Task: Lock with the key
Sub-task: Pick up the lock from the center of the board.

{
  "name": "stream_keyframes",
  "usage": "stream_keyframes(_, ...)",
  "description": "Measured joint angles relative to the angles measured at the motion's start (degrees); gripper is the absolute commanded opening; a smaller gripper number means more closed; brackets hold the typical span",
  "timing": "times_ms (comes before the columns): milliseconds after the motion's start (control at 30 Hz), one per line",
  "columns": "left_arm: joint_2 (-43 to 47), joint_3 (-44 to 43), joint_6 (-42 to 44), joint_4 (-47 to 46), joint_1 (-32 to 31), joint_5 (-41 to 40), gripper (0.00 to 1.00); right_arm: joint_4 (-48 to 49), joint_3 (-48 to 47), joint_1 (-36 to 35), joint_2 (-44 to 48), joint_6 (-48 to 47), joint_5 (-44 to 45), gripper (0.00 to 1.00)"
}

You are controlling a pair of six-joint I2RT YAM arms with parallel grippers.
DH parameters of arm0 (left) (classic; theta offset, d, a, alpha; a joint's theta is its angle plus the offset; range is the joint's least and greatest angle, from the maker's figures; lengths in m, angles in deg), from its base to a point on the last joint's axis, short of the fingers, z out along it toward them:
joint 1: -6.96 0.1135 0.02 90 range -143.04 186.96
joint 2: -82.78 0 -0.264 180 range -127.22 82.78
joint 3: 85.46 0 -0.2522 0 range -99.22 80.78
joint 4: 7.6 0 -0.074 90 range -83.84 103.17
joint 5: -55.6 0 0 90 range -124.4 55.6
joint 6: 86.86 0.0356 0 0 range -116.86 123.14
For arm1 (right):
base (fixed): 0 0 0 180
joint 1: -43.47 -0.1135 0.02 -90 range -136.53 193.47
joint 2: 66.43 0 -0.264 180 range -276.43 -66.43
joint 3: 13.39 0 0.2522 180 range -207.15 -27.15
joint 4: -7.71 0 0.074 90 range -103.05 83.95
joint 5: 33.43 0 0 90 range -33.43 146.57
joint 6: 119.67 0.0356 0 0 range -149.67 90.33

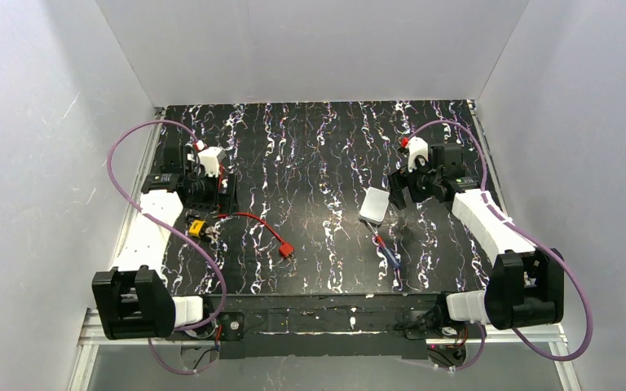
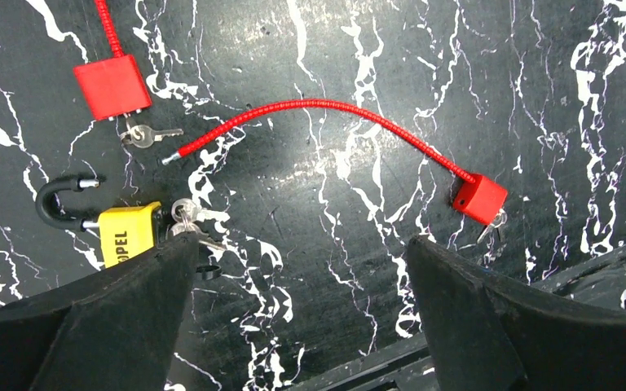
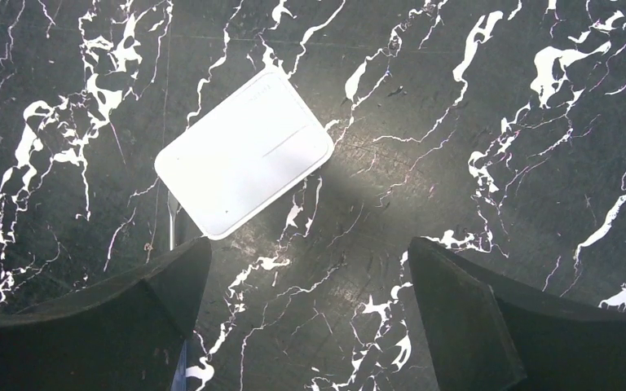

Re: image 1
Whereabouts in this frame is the white rectangular box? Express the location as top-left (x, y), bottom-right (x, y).
top-left (359, 187), bottom-right (390, 226)

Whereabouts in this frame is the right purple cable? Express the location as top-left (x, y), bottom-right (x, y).
top-left (410, 119), bottom-right (595, 373)

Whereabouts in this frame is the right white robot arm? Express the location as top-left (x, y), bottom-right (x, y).
top-left (389, 138), bottom-right (564, 330)

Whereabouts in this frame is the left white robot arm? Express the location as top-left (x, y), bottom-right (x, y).
top-left (91, 143), bottom-right (236, 340)

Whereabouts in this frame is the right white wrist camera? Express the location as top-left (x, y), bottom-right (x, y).
top-left (401, 136), bottom-right (430, 172)

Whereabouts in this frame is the yellow padlock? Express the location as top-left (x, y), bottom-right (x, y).
top-left (187, 219), bottom-right (209, 240)

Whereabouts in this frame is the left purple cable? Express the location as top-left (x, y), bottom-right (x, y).
top-left (106, 119), bottom-right (229, 376)

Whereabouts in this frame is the blue red screwdriver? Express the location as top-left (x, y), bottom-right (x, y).
top-left (365, 222), bottom-right (401, 270)

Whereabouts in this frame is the aluminium frame rail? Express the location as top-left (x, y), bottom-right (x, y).
top-left (68, 108), bottom-right (166, 391)

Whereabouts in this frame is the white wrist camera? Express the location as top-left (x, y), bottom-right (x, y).
top-left (401, 136), bottom-right (430, 172)
top-left (195, 141), bottom-right (226, 178)

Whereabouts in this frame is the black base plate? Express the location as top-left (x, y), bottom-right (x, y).
top-left (165, 293), bottom-right (487, 362)

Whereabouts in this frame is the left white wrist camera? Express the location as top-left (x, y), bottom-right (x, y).
top-left (195, 141), bottom-right (226, 178)

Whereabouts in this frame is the purple cable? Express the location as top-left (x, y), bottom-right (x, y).
top-left (410, 119), bottom-right (595, 373)
top-left (106, 119), bottom-right (229, 376)

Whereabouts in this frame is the red cable tie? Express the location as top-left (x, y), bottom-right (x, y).
top-left (217, 212), bottom-right (295, 258)

